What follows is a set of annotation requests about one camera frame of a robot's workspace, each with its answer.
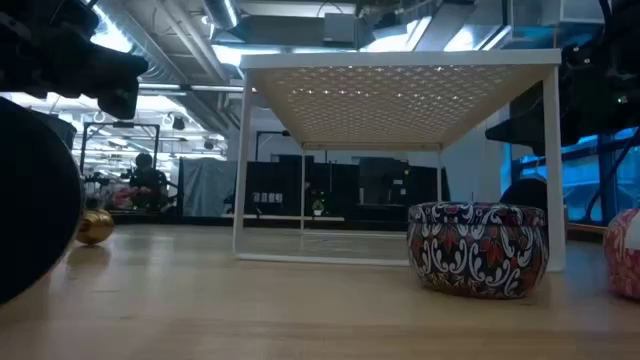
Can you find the corrugated silver ceiling duct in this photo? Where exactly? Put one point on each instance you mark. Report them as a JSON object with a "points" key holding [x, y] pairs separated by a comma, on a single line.
{"points": [[160, 70]]}

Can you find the long ceiling strip light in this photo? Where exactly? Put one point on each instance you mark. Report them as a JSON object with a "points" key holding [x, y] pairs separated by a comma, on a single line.
{"points": [[215, 88]]}

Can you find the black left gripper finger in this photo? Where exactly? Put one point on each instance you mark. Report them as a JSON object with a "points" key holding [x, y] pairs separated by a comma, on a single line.
{"points": [[115, 75]]}

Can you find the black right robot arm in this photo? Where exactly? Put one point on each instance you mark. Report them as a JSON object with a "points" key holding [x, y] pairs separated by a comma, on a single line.
{"points": [[625, 20]]}

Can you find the white perforated shelf riser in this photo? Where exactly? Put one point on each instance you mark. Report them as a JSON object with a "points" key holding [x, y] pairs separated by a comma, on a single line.
{"points": [[400, 59]]}

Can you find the dark floral candle tin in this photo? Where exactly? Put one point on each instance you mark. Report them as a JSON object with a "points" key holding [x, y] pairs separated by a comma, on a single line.
{"points": [[475, 250]]}

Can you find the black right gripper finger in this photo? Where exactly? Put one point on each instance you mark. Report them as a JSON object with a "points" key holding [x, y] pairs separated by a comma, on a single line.
{"points": [[525, 125]]}

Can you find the small potted plant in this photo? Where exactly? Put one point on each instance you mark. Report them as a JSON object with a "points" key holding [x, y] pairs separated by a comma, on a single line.
{"points": [[318, 206]]}

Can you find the pink floral candle tin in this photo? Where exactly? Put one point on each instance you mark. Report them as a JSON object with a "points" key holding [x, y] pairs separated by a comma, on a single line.
{"points": [[625, 255]]}

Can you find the black partition wall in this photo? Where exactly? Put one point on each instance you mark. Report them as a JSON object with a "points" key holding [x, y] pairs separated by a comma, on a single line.
{"points": [[380, 182]]}

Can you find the person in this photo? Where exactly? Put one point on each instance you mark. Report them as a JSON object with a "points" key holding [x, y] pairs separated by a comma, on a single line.
{"points": [[145, 180]]}

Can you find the round silver air duct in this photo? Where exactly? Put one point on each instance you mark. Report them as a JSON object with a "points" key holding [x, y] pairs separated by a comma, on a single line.
{"points": [[222, 12]]}

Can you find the gold candlestick holder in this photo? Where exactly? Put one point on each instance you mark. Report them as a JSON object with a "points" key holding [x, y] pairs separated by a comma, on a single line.
{"points": [[30, 200], [525, 192]]}

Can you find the grey cloth cover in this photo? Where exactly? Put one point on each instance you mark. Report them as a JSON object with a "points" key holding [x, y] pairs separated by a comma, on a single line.
{"points": [[207, 187]]}

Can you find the grey ceiling box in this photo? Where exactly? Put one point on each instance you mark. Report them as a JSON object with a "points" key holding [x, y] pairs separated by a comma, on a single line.
{"points": [[340, 27]]}

